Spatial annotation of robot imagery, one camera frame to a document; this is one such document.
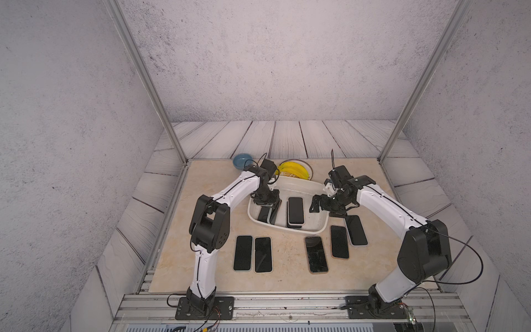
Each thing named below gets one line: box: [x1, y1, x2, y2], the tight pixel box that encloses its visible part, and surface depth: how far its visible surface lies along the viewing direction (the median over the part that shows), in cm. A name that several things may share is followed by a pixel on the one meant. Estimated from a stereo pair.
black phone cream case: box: [330, 225, 350, 261], surface depth 89 cm
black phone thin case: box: [287, 196, 305, 226], surface depth 98 cm
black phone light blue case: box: [233, 235, 253, 271], surface depth 87 cm
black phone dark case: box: [257, 199, 283, 225], surface depth 90 cm
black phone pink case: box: [304, 235, 329, 274], surface depth 87 cm
